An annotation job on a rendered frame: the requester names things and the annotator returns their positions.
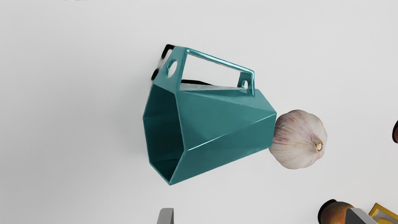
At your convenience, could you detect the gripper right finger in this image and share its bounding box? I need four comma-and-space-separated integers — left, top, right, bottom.
345, 208, 378, 224

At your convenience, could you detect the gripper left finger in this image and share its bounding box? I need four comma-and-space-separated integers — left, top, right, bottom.
157, 208, 174, 224

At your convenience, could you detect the teal faceted mug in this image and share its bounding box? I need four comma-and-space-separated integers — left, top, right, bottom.
142, 45, 277, 186

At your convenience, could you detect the orange red round fruit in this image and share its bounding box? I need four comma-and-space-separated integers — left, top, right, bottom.
320, 201, 355, 224

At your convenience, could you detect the yellow angular object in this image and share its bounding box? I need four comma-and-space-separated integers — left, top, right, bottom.
369, 203, 398, 224

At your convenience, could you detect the white garlic bulb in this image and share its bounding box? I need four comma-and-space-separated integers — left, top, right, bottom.
269, 110, 328, 170

